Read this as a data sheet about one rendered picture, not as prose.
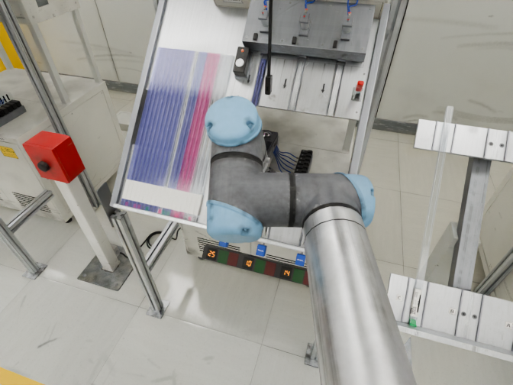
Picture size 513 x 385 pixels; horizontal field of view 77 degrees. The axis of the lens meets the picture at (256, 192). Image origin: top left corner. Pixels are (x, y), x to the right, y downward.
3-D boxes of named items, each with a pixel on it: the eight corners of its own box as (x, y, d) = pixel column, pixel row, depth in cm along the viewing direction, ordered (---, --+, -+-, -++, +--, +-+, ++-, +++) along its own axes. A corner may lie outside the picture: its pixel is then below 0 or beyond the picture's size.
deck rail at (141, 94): (127, 208, 104) (114, 207, 98) (121, 207, 105) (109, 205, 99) (175, 1, 108) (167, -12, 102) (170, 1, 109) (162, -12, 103)
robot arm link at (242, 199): (291, 233, 39) (289, 151, 42) (198, 231, 39) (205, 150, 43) (286, 245, 46) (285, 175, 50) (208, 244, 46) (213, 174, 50)
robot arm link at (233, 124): (198, 146, 42) (203, 91, 44) (218, 179, 52) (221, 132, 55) (258, 143, 40) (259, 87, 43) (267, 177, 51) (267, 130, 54)
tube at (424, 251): (414, 325, 71) (416, 326, 70) (408, 323, 72) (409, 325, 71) (452, 108, 75) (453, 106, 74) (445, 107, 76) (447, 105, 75)
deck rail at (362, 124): (338, 258, 90) (340, 260, 84) (330, 256, 90) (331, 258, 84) (386, 17, 94) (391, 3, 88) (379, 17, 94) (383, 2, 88)
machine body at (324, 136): (320, 296, 155) (343, 205, 113) (188, 261, 170) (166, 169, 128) (335, 205, 201) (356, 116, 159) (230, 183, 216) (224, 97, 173)
